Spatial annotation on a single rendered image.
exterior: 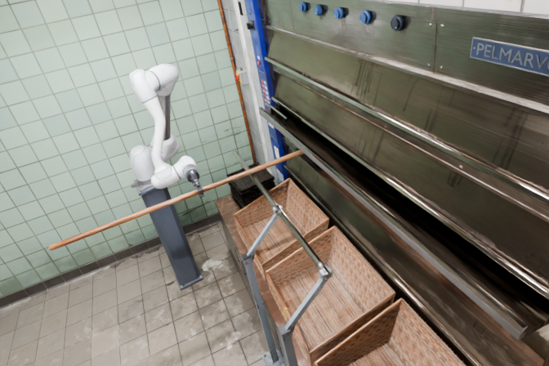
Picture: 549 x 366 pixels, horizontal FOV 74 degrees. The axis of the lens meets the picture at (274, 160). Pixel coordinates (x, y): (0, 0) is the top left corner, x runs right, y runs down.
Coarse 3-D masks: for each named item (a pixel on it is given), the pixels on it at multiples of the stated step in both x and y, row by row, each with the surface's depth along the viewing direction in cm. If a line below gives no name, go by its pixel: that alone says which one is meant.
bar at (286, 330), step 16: (240, 160) 232; (256, 176) 213; (272, 224) 187; (288, 224) 173; (256, 240) 190; (304, 240) 162; (320, 272) 146; (256, 288) 201; (320, 288) 148; (256, 304) 209; (304, 304) 149; (288, 336) 151; (272, 352) 231; (288, 352) 156
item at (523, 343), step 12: (348, 192) 187; (360, 204) 179; (444, 276) 135; (456, 288) 131; (468, 300) 127; (480, 312) 123; (528, 336) 111; (540, 336) 110; (528, 348) 109; (540, 348) 107; (540, 360) 106
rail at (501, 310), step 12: (276, 120) 214; (288, 132) 198; (300, 144) 187; (336, 168) 160; (348, 180) 152; (360, 192) 143; (372, 204) 137; (408, 228) 123; (420, 240) 117; (432, 252) 112; (444, 264) 108; (456, 276) 105; (480, 288) 99; (492, 300) 96; (504, 312) 92; (516, 324) 90
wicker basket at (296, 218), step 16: (288, 192) 268; (256, 208) 263; (272, 208) 269; (288, 208) 269; (304, 208) 247; (240, 224) 263; (256, 224) 266; (304, 224) 250; (320, 224) 219; (272, 240) 250; (288, 240) 247; (256, 256) 221; (272, 256) 237
